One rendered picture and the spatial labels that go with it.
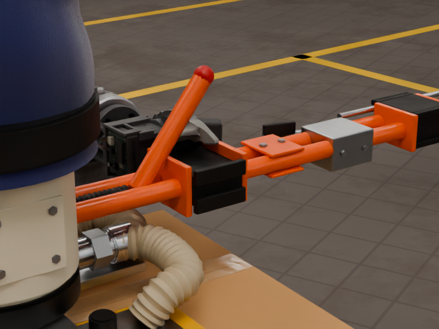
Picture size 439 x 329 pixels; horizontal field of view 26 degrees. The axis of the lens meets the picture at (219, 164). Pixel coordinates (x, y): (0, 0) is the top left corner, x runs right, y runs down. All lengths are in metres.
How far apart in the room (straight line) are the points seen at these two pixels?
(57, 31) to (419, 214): 3.12
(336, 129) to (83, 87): 0.42
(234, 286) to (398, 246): 2.49
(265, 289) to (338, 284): 2.17
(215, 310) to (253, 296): 0.05
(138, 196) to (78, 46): 0.22
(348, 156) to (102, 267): 0.35
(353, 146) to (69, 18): 0.46
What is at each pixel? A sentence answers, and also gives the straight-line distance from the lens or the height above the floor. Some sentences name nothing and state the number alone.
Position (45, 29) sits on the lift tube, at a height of 1.33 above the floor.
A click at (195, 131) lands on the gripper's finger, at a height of 1.16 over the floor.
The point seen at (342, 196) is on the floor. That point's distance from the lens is 4.00.
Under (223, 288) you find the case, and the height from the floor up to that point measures 0.99.
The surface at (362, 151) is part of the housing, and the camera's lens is 1.21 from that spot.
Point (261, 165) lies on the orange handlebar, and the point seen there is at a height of 1.12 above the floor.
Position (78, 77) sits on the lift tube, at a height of 1.28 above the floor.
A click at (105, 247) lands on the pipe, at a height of 1.07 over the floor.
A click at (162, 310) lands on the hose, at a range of 0.98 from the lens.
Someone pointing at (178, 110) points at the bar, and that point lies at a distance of 1.05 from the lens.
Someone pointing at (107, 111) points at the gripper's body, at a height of 1.15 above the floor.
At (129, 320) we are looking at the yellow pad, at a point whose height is 1.01.
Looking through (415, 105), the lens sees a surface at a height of 1.14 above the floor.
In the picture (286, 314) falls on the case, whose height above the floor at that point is 0.99.
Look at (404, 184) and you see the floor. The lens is 4.17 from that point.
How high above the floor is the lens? 1.51
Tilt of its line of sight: 20 degrees down
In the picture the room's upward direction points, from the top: straight up
